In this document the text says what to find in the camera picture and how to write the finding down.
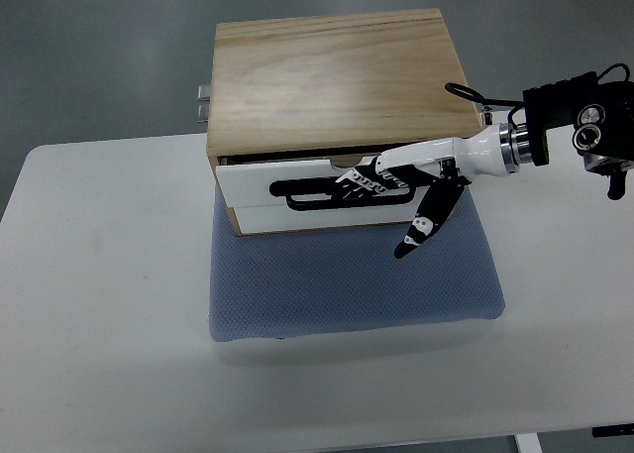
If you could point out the grey metal clamp lower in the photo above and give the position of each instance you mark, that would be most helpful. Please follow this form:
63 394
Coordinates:
203 113

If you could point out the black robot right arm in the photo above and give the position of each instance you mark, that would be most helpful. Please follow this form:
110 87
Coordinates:
599 106

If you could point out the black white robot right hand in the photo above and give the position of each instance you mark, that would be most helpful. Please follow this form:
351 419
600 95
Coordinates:
443 167

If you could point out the grey metal clamp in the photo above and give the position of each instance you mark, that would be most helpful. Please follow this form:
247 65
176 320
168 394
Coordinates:
204 92
203 113

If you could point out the white table leg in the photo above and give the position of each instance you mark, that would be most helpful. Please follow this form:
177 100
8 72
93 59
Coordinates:
528 443

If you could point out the blue-grey foam cushion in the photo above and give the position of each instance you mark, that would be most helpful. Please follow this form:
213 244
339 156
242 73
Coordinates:
296 284

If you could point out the white drawer black handle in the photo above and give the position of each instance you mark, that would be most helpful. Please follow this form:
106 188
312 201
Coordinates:
297 185

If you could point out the wooden drawer cabinet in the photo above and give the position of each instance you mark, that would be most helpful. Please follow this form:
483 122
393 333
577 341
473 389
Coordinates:
309 97

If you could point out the black bracket under table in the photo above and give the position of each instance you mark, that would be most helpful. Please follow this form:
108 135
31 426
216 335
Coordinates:
613 430

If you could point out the grey metal clamp upper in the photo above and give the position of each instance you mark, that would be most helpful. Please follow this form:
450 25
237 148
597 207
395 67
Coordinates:
204 92

